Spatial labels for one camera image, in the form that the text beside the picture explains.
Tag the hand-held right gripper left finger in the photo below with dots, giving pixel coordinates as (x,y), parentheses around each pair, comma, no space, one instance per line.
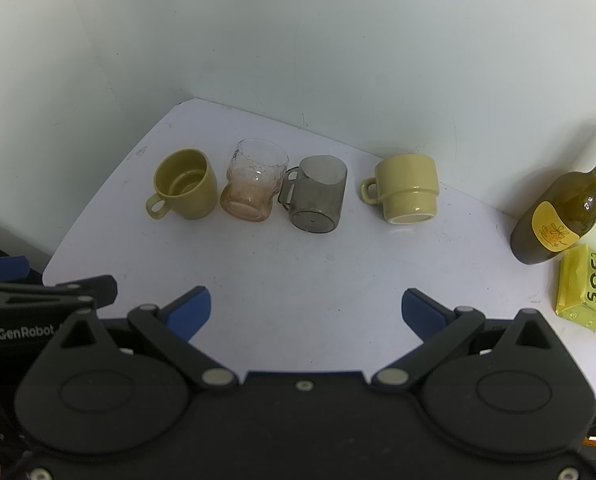
(191,307)

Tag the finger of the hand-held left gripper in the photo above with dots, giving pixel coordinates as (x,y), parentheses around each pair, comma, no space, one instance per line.
(2,267)
(102,290)

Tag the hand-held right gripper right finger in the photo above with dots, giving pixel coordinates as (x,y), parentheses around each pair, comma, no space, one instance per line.
(420,310)

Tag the mustard yellow ceramic cup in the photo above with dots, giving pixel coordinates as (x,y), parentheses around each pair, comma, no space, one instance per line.
(192,195)

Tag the pale yellow ceramic cup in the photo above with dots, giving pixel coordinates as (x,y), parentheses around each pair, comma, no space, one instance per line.
(410,187)

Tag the pink textured glass cup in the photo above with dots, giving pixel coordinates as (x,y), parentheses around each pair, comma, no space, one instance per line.
(248,190)

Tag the grey smoked glass mug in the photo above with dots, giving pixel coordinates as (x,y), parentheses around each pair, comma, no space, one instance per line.
(318,200)

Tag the yellow tissue packet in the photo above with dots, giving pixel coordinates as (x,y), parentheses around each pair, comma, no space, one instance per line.
(583,285)

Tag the olive green glass bottle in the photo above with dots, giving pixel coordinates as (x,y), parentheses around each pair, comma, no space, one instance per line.
(568,195)

